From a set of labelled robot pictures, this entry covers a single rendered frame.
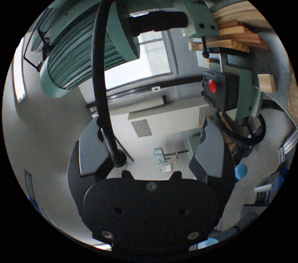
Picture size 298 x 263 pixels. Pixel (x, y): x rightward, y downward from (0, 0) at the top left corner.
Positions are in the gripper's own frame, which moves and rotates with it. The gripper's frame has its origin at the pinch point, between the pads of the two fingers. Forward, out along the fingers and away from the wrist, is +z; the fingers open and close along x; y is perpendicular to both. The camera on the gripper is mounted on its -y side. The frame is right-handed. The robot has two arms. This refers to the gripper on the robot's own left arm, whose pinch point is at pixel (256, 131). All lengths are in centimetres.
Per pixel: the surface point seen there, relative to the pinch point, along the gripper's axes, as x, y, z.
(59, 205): 63, -142, -152
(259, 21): 9.9, -39.0, 22.7
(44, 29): 3, -89, 16
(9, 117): 29, -207, -40
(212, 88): -1.2, -38.8, 4.0
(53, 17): 3, -84, 19
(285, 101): 14.0, -29.4, 12.5
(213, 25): -2.6, -42.5, 19.2
